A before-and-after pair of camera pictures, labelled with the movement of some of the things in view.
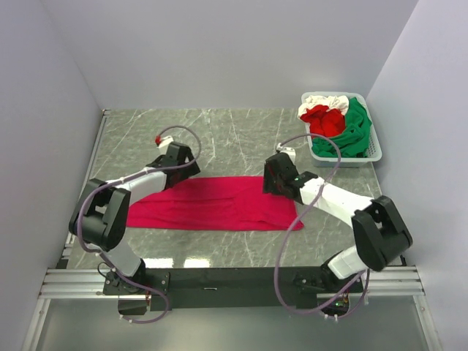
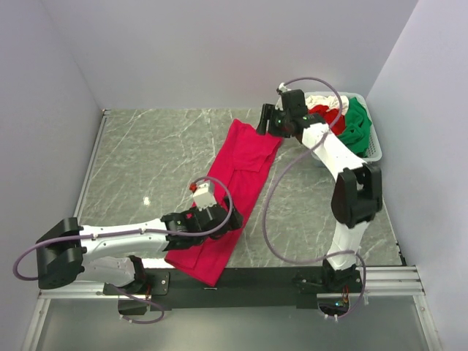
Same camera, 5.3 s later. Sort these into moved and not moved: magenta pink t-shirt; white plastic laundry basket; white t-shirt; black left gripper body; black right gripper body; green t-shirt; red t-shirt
Moved: black right gripper body; magenta pink t-shirt; black left gripper body
Not moved: red t-shirt; green t-shirt; white plastic laundry basket; white t-shirt
